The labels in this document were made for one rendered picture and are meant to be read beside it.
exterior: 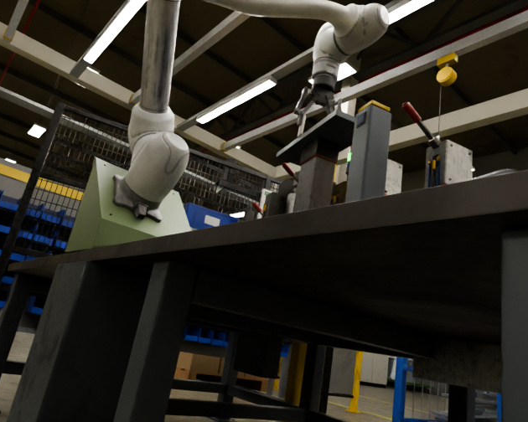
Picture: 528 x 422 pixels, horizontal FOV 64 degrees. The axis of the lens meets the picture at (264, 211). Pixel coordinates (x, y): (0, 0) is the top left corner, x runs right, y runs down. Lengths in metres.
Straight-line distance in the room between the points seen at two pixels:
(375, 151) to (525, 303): 0.71
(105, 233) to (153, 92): 0.51
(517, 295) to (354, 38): 1.08
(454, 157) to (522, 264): 0.69
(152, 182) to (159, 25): 0.50
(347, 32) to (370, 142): 0.43
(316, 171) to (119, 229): 0.64
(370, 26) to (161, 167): 0.78
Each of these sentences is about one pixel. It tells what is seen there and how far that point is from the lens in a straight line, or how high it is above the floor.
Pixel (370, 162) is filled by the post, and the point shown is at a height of 0.98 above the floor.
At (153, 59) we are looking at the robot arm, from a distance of 1.52.
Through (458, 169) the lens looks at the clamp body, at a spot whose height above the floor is 0.99.
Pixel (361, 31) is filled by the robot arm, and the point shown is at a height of 1.45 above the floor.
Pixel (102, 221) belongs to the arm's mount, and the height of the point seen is 0.79.
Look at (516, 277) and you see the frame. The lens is 0.47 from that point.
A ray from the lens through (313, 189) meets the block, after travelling 1.26.
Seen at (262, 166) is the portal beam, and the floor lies 3.39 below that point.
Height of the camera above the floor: 0.51
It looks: 18 degrees up
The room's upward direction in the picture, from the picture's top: 10 degrees clockwise
